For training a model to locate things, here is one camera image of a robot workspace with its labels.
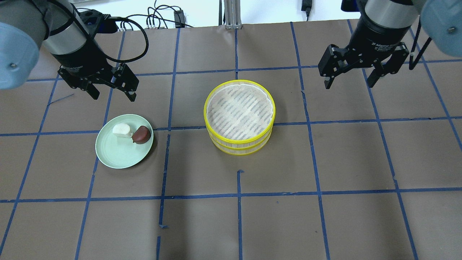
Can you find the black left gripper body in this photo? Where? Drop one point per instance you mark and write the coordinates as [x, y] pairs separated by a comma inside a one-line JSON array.
[[83, 64]]

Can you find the black power adapter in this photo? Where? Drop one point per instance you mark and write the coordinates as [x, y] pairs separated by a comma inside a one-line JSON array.
[[179, 19]]

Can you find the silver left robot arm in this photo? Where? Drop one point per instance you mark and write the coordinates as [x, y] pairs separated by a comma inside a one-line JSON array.
[[69, 36]]

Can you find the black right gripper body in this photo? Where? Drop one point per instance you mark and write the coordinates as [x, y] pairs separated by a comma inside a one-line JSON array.
[[376, 39]]

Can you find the brown steamed bun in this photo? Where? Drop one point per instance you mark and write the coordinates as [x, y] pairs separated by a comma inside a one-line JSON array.
[[141, 135]]

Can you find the light green round plate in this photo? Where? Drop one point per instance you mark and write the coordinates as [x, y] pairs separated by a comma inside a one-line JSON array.
[[121, 152]]

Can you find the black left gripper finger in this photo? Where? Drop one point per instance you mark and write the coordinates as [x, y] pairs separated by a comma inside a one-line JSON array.
[[93, 92], [131, 94]]

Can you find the yellow bamboo steamer bottom layer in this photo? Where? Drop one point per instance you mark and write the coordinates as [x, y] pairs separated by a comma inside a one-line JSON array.
[[243, 148]]

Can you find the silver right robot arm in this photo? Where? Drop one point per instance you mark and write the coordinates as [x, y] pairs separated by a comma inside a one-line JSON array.
[[377, 40]]

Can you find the aluminium frame post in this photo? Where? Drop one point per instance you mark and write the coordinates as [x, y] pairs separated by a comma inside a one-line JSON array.
[[232, 14]]

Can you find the yellow bamboo steamer layer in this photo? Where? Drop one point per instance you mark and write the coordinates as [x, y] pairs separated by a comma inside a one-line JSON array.
[[239, 111], [243, 148]]

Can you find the white steamed bun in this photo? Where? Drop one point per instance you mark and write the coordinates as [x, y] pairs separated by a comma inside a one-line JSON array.
[[122, 130]]

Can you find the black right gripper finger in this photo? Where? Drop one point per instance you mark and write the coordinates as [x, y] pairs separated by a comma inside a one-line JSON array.
[[328, 81], [375, 75]]

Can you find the yellow bamboo steamer top layer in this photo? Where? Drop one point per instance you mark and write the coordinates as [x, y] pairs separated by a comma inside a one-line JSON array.
[[239, 111]]

